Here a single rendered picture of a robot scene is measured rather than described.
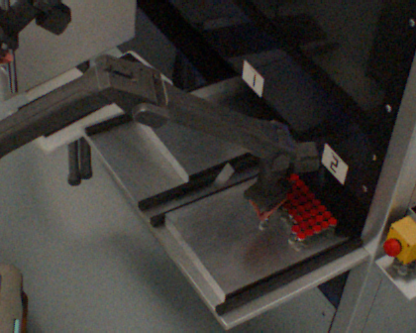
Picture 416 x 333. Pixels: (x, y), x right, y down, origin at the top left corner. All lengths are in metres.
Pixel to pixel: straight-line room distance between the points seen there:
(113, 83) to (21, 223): 1.76
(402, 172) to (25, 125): 0.79
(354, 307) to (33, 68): 1.09
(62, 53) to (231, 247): 0.82
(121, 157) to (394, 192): 0.70
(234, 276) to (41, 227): 1.36
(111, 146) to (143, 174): 0.13
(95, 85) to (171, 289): 1.59
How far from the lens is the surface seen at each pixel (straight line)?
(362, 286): 2.15
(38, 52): 2.45
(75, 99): 1.55
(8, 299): 2.68
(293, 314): 2.52
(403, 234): 1.93
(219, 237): 2.03
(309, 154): 1.89
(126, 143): 2.23
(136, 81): 1.56
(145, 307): 2.98
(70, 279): 3.05
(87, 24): 2.51
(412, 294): 2.02
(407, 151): 1.81
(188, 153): 2.21
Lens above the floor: 2.44
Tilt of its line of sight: 45 degrees down
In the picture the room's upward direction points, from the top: 6 degrees clockwise
